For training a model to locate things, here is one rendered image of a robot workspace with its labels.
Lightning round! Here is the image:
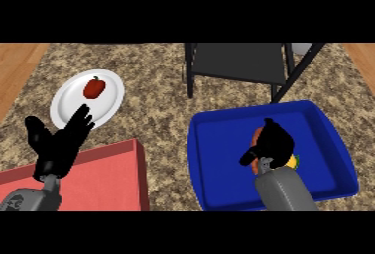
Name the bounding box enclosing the orange sweet potato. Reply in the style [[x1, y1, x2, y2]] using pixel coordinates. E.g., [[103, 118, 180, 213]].
[[250, 126, 266, 175]]

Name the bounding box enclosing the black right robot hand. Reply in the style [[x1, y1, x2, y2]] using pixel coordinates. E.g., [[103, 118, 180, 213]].
[[239, 117, 295, 170]]

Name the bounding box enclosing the pale grey rounded object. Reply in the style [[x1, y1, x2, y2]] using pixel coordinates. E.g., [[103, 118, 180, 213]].
[[289, 42, 313, 56]]

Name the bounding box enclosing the red bell pepper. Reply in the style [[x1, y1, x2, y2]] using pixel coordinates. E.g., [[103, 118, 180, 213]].
[[83, 75, 106, 100]]

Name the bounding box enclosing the yellow lemon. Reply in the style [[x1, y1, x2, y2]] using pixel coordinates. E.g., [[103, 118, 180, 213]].
[[284, 154, 300, 171]]

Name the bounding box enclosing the white round plate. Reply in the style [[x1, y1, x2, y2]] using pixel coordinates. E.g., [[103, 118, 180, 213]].
[[49, 68, 126, 130]]

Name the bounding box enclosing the blue rectangular tray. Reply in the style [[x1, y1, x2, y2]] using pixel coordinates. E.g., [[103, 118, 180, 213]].
[[188, 99, 360, 212]]

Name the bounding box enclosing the red cutting board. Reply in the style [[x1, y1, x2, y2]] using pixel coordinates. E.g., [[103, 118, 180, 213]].
[[0, 138, 151, 212]]

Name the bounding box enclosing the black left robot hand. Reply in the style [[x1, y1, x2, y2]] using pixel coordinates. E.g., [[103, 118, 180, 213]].
[[24, 103, 96, 180]]

